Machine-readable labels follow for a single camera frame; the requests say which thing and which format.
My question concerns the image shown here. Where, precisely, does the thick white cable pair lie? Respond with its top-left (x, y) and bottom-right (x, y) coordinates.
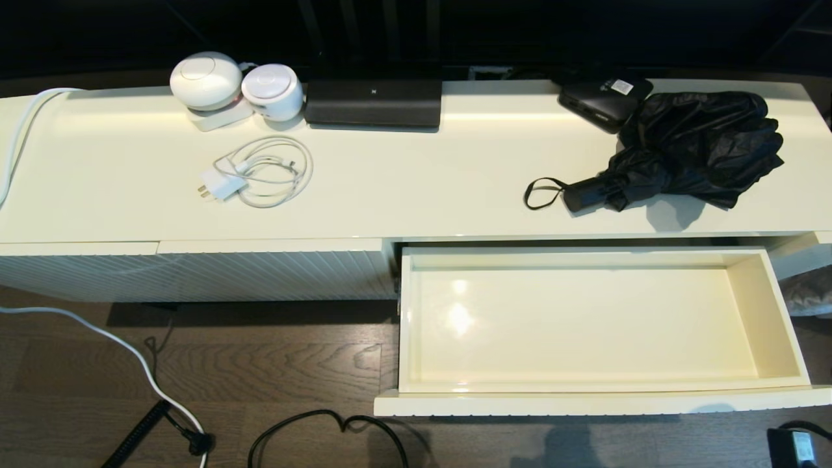
top-left (0, 88), bottom-right (85, 212)

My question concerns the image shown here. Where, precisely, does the thin black cable with plug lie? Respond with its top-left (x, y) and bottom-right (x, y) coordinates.
top-left (144, 322), bottom-right (215, 456)

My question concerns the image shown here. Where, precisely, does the black umbrella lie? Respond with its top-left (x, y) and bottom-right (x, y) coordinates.
top-left (524, 91), bottom-right (785, 214)

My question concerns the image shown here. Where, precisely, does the white fluted cabinet front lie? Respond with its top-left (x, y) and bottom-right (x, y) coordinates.
top-left (158, 237), bottom-right (398, 301)
top-left (0, 240), bottom-right (160, 303)

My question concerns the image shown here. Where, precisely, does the white coiled charger cable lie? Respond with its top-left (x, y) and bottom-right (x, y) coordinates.
top-left (214, 135), bottom-right (315, 209)

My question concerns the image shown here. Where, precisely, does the black spiral cable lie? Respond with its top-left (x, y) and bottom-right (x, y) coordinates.
top-left (101, 400), bottom-right (173, 468)

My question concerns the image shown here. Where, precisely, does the black looped floor cable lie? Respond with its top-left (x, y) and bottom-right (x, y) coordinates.
top-left (247, 408), bottom-right (410, 468)

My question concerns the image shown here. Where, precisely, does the black set-top box with sticker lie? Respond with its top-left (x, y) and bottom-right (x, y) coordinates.
top-left (557, 73), bottom-right (654, 135)

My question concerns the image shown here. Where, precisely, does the white charger plug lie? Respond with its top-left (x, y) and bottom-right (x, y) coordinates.
top-left (198, 167), bottom-right (250, 202)

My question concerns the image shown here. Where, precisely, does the large white round device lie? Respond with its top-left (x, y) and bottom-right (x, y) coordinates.
top-left (170, 51), bottom-right (244, 112)

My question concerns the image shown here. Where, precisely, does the small white round device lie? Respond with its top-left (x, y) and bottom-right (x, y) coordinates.
top-left (241, 63), bottom-right (305, 123)

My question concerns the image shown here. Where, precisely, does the white slatted cabinet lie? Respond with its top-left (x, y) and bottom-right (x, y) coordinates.
top-left (0, 79), bottom-right (832, 303)

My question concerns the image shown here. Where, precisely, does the white fluted drawer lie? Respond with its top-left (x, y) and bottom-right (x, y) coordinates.
top-left (374, 237), bottom-right (832, 417)

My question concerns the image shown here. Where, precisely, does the black router box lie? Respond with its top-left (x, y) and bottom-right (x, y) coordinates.
top-left (304, 62), bottom-right (443, 129)

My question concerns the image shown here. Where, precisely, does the white flat device base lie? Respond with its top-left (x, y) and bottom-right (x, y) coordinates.
top-left (188, 101), bottom-right (255, 133)

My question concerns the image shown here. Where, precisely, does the white floor cable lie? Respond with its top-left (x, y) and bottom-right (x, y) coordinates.
top-left (0, 304), bottom-right (210, 468)

